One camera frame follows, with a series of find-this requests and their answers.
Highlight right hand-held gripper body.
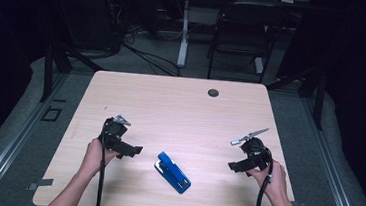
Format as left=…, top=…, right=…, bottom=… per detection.
left=236, top=125, right=276, bottom=174

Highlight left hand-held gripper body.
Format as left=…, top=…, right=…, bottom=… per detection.
left=98, top=113, right=134, bottom=153

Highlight person's left hand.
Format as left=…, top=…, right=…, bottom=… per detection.
left=78, top=136, right=123, bottom=180

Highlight person's right hand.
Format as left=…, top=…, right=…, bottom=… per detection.
left=250, top=157, right=291, bottom=202

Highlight white desk foot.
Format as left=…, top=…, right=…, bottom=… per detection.
left=253, top=56, right=266, bottom=75

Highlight dark computer cabinet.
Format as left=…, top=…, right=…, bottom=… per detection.
left=50, top=0, right=128, bottom=54

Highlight white desk leg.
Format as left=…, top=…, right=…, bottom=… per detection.
left=176, top=0, right=193, bottom=69

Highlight black folding chair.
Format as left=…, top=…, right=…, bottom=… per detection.
left=205, top=0, right=290, bottom=87

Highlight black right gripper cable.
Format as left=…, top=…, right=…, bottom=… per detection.
left=255, top=146, right=275, bottom=206

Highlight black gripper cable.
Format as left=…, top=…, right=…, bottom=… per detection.
left=95, top=117, right=111, bottom=206
left=255, top=146, right=275, bottom=206

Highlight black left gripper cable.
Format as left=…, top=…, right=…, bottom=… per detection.
left=95, top=117, right=111, bottom=206

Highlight black floor cables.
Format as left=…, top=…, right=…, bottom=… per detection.
left=118, top=23, right=185, bottom=78

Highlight black frame post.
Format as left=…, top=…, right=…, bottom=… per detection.
left=39, top=41, right=58, bottom=104
left=312, top=69, right=329, bottom=131

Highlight metal floor rail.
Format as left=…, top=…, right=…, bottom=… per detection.
left=291, top=92, right=366, bottom=206
left=0, top=66, right=71, bottom=206

